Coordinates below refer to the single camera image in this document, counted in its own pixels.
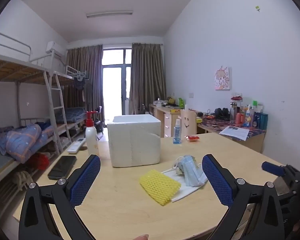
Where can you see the white pot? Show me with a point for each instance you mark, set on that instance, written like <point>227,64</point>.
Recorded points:
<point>160,102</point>

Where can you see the yellow flat box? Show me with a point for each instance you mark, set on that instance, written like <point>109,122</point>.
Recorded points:
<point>175,111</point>

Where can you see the long wooden desk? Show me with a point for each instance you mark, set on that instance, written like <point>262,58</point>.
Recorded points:
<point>166,122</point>

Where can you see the white lotion bottle red pump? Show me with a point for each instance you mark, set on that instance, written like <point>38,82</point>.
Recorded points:
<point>92,140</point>

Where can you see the blue white bottle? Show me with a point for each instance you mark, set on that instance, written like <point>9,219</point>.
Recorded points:
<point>247,118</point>

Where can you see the red bag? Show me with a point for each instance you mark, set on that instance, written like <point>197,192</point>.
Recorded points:
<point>38,161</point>

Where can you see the ceiling tube light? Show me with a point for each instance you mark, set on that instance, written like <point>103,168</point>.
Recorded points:
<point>110,14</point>

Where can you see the dark blue jar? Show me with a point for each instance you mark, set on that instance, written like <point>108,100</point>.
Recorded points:
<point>256,121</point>

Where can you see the printed paper sheet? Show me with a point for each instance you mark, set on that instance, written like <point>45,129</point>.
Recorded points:
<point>235,132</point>

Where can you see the blue plaid bedding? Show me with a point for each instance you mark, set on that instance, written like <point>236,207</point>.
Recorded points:
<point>71,115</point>

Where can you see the blue face mask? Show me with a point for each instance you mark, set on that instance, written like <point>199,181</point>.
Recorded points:
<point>191,172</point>

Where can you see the red snack packet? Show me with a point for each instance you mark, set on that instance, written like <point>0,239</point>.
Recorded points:
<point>192,138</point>

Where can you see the glass balcony door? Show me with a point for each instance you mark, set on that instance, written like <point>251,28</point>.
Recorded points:
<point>113,90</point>

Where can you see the green packet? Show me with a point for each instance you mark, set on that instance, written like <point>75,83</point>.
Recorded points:
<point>181,102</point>

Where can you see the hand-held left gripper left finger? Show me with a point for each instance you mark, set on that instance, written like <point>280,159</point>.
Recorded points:
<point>86,180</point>

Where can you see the cartoon wall poster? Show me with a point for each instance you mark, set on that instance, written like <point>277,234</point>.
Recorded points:
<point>222,78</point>

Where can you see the brown curtain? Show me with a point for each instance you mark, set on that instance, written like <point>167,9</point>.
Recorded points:
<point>146,80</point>
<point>90,80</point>

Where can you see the beige cloth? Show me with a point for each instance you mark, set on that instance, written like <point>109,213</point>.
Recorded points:
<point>20,178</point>

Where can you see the green white box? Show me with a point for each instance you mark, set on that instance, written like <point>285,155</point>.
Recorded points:
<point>257,106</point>

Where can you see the teal bottle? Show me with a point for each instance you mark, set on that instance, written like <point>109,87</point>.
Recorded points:
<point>263,121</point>

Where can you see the white foam box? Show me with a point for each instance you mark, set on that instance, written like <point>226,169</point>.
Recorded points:
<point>132,142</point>

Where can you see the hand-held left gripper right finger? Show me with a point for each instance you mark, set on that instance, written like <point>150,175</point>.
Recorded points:
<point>218,182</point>

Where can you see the white metal bunk bed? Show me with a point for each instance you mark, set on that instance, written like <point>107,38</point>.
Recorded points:
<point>65,76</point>
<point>12,66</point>

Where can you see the white air conditioner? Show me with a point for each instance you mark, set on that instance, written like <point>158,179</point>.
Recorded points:
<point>55,48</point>

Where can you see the small clear spray bottle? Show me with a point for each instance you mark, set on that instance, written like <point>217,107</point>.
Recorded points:
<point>176,135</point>

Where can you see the white tissue paper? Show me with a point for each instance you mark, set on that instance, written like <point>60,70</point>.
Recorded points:
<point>185,193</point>

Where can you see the dark hanging clothes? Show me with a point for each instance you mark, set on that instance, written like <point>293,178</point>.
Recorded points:
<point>79,83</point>

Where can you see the person's left hand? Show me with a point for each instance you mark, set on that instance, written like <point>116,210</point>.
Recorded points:
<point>140,237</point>

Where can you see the black headphones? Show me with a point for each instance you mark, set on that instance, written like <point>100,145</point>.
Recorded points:
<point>221,113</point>

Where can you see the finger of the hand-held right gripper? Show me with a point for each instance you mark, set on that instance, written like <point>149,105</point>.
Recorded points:
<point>273,168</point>

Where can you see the black smartphone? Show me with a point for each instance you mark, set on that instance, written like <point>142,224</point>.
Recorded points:
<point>62,167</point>

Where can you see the yellow foam net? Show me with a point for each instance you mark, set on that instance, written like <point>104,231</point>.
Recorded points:
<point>157,186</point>

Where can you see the green wall hook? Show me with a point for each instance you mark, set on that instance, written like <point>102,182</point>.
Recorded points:
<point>257,8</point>

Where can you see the white bunk bed ladder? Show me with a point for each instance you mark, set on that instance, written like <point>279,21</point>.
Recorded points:
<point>59,108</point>

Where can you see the white remote control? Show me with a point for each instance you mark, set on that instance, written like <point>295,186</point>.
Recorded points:
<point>76,145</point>

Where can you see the blue orange quilt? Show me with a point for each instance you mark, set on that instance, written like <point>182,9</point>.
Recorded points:
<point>20,140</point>

